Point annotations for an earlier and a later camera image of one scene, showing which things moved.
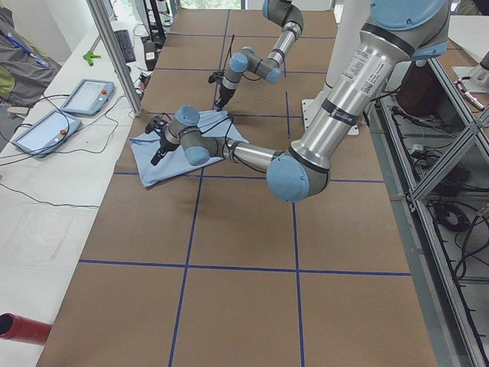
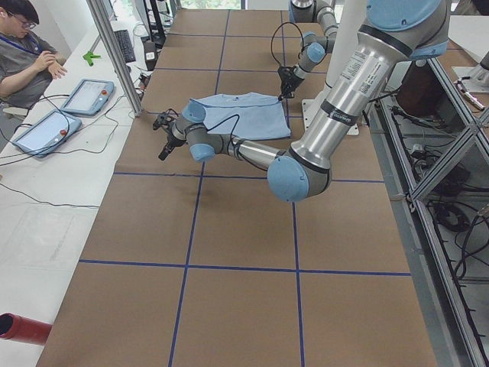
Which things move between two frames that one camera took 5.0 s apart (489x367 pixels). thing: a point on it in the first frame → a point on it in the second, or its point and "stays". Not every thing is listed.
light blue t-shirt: x=217 y=124 → x=244 y=115
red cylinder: x=20 y=329 stays
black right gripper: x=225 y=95 → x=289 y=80
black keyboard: x=125 y=45 stays
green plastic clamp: x=89 y=56 stays
